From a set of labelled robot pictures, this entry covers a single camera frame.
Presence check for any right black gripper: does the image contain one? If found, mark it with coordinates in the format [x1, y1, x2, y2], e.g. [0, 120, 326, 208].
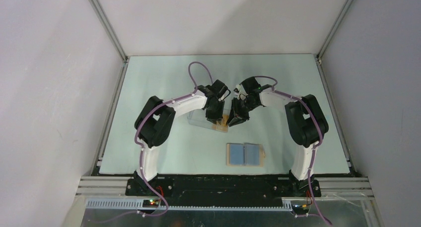
[226, 97, 259, 127]

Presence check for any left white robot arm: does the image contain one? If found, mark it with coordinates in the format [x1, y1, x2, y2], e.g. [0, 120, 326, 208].
[134, 79, 231, 195]

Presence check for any gold credit card in box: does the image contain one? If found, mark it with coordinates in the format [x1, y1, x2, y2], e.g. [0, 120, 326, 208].
[211, 115, 228, 133]

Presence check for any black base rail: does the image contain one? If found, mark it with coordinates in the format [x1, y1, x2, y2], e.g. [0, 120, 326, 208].
[125, 173, 321, 208]

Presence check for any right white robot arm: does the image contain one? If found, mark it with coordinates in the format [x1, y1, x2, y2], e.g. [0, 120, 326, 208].
[227, 76, 329, 196]

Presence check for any clear plastic card box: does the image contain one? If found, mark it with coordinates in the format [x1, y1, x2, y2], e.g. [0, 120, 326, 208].
[187, 109, 229, 130]

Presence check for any tan leather card holder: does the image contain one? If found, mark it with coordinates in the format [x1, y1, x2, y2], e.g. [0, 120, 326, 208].
[226, 143, 266, 167]

